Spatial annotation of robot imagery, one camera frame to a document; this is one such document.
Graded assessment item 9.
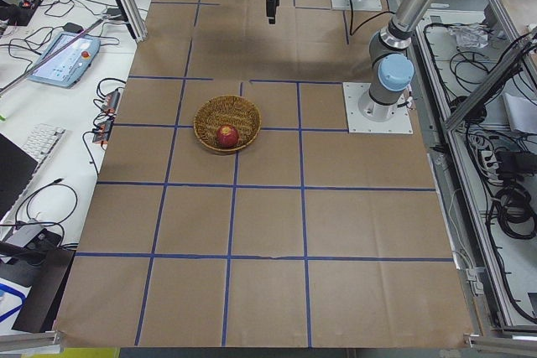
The dark red apple in basket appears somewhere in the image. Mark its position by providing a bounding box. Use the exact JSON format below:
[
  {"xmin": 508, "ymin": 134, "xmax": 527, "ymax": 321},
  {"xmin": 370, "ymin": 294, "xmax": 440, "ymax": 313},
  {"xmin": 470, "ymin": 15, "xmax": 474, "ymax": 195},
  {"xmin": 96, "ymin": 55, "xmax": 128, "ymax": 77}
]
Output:
[{"xmin": 216, "ymin": 124, "xmax": 239, "ymax": 148}]

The blue teach pendant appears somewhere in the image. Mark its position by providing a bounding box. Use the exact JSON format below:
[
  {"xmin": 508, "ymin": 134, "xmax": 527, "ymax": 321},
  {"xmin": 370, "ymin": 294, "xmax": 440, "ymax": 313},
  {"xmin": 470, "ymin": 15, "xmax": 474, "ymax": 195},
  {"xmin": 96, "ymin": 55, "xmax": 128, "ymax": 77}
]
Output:
[{"xmin": 29, "ymin": 32, "xmax": 101, "ymax": 88}]

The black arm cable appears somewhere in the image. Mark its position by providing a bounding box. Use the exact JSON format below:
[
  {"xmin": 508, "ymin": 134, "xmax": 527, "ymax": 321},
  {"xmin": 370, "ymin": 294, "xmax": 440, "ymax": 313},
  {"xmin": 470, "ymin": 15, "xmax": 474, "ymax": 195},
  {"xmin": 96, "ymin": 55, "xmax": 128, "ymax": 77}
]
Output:
[{"xmin": 331, "ymin": 0, "xmax": 398, "ymax": 36}]

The woven wicker basket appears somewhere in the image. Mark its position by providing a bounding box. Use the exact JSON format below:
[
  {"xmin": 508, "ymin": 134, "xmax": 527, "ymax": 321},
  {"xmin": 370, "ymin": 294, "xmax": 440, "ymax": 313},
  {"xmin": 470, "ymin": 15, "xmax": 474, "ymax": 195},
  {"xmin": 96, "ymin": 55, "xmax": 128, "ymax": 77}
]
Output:
[{"xmin": 193, "ymin": 95, "xmax": 261, "ymax": 153}]

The white keyboard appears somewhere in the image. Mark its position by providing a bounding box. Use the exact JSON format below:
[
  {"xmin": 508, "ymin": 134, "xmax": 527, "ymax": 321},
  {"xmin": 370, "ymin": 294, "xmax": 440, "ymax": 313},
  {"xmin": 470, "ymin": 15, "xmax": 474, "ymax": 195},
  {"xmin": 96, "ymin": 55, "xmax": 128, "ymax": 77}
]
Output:
[{"xmin": 22, "ymin": 123, "xmax": 65, "ymax": 167}]

